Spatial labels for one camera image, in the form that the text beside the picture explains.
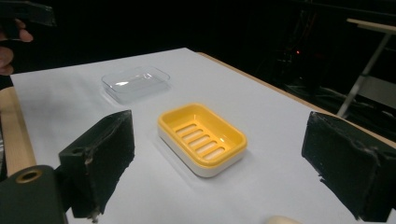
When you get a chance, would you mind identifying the clear plastic lid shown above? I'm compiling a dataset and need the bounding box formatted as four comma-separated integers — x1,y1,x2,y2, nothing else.
101,65,172,105

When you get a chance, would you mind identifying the cream soap bar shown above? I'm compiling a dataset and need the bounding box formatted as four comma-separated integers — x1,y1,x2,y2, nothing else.
266,215,304,224

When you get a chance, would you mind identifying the metal stand with pale top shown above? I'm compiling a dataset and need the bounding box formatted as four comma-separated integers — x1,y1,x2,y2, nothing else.
335,18,396,119

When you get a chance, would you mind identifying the yellow and white soap dish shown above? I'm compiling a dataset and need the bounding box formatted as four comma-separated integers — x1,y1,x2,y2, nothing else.
156,102,248,179

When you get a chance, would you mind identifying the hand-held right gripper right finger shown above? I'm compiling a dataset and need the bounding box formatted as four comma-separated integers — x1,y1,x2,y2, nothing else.
301,110,396,223

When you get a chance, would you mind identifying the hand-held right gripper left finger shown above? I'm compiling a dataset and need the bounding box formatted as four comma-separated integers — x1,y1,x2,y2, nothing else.
58,109,136,224

